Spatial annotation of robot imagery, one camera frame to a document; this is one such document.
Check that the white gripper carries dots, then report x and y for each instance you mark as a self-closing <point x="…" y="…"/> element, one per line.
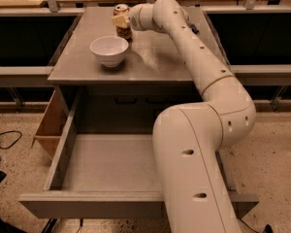
<point x="134" y="19"/>

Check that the orange soda can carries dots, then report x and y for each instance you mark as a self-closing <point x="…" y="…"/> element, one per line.
<point x="122" y="29"/>

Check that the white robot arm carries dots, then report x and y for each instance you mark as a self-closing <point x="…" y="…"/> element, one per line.
<point x="186" y="137"/>

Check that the grey cabinet with counter top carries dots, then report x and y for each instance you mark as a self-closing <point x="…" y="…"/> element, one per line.
<point x="126" y="98"/>

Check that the open grey top drawer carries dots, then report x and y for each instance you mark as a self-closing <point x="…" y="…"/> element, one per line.
<point x="100" y="176"/>

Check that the white ceramic bowl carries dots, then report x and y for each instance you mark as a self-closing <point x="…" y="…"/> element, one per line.
<point x="109" y="51"/>

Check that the black snack bar wrapper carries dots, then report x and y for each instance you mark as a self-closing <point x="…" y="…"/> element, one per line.
<point x="194" y="28"/>

